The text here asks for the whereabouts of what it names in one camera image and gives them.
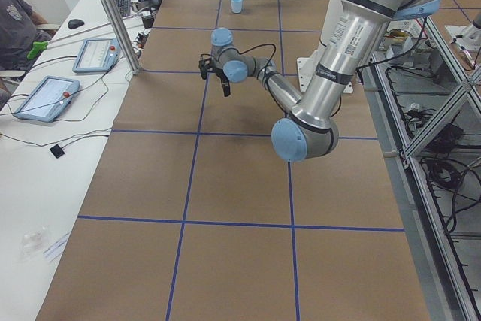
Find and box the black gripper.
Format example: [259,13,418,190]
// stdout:
[212,59,231,97]

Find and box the light blue plastic cup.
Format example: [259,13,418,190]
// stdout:
[230,0,244,14]

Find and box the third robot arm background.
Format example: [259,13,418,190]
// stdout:
[452,13,481,50]

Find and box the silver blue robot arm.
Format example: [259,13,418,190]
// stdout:
[211,0,440,162]

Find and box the far teach pendant tablet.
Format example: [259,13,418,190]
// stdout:
[72,38,121,74]

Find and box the teach pendant tablet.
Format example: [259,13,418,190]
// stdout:
[13,76,80,123]
[72,38,121,74]

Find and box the black computer mouse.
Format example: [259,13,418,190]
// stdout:
[67,19,85,29]

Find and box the near teach pendant tablet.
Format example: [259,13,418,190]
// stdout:
[13,76,80,123]

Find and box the seated person grey shirt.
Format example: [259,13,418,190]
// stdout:
[1,0,56,72]

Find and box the small black square device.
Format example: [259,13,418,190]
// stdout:
[50,144,65,159]

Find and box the clear plastic bag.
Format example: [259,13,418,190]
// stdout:
[19,226,50,262]

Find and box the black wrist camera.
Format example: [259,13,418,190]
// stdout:
[198,55,213,80]

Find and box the black camera cable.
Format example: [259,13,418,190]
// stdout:
[201,43,277,70]

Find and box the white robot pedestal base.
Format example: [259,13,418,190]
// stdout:
[295,0,356,96]

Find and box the aluminium frame post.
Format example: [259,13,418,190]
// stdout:
[100,0,141,75]

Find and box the aluminium table frame rail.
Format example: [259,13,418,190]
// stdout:
[371,16,481,321]

